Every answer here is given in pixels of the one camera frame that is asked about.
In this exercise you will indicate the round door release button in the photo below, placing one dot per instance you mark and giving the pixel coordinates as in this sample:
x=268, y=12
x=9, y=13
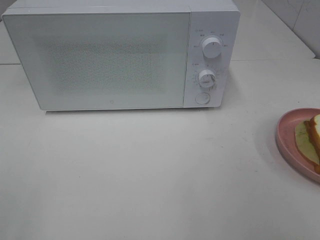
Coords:
x=202, y=98

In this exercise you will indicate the white microwave door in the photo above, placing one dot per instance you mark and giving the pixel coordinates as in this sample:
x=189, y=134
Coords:
x=103, y=61

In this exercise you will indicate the pink round plate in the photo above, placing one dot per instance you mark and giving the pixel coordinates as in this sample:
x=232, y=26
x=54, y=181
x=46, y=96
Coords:
x=286, y=142

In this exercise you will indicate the sandwich with lettuce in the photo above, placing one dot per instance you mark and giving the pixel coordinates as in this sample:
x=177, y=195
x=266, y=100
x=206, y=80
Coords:
x=307, y=141

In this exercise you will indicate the lower white timer knob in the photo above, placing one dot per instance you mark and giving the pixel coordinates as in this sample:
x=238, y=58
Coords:
x=207, y=78

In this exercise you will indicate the white microwave oven body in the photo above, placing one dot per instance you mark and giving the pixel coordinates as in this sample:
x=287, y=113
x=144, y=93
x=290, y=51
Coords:
x=208, y=18

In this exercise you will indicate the upper white power knob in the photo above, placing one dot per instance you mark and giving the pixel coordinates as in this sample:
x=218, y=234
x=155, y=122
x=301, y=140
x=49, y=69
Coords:
x=211, y=47

